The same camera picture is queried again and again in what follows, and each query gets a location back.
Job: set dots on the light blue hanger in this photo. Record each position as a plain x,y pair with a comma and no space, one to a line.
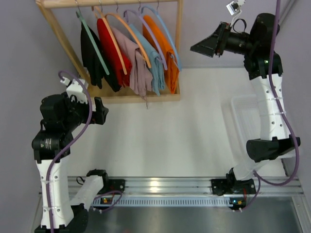
167,29

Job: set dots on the orange trousers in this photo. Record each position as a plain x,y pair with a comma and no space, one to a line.
172,73

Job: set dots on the light blue trousers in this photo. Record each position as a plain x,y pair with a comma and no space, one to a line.
157,69

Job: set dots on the wooden clothes rack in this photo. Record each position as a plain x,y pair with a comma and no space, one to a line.
126,95

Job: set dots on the aluminium mounting rail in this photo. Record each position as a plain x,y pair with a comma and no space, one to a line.
196,186

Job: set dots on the black trousers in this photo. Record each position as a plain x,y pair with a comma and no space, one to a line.
92,62

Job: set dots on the white plastic basket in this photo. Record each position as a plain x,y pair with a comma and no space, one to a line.
246,116

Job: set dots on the purple hanger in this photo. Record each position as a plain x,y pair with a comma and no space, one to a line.
139,15

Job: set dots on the green hanger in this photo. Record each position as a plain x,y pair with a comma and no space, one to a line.
86,27

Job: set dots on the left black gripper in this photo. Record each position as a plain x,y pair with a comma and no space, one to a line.
97,110

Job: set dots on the pink drawstring trousers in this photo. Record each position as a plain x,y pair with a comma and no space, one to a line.
140,77

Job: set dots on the red trousers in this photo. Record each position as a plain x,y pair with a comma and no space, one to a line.
118,78

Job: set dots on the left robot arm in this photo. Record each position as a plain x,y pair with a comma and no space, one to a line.
62,114

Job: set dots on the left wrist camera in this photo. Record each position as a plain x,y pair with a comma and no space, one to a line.
74,90

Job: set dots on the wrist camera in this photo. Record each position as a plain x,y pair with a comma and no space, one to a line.
235,7
74,90

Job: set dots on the orange hanger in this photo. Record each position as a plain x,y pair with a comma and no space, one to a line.
125,24

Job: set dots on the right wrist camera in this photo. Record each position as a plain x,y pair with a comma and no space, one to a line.
235,7

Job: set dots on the peach hanger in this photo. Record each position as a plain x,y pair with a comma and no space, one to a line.
99,14

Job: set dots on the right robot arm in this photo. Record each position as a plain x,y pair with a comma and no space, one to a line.
264,68

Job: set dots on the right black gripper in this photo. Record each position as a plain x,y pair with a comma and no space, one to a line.
222,39

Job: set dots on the slotted cable duct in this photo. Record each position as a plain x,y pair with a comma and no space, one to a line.
168,202

